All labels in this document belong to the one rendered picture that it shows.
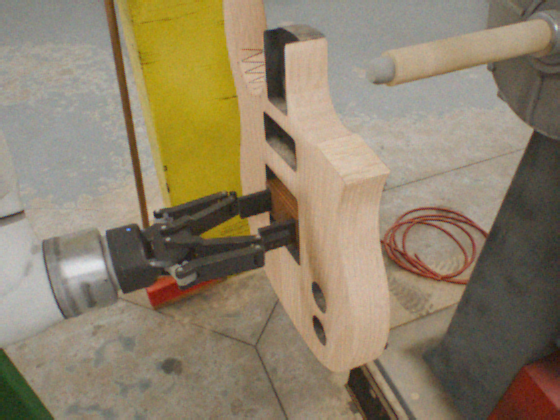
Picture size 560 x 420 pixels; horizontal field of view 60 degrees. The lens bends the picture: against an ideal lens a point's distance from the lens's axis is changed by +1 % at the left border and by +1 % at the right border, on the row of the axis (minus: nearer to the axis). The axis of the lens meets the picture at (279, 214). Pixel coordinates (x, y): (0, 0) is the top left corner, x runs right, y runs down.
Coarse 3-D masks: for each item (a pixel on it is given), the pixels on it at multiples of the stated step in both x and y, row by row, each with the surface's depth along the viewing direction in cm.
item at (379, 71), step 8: (384, 56) 45; (368, 64) 45; (376, 64) 44; (384, 64) 44; (392, 64) 44; (368, 72) 45; (376, 72) 44; (384, 72) 44; (392, 72) 44; (368, 80) 46; (376, 80) 45; (384, 80) 45; (392, 80) 45
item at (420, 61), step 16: (480, 32) 48; (496, 32) 48; (512, 32) 48; (528, 32) 48; (544, 32) 49; (400, 48) 45; (416, 48) 45; (432, 48) 45; (448, 48) 46; (464, 48) 46; (480, 48) 47; (496, 48) 47; (512, 48) 48; (528, 48) 49; (400, 64) 44; (416, 64) 45; (432, 64) 45; (448, 64) 46; (464, 64) 47; (480, 64) 48; (400, 80) 45
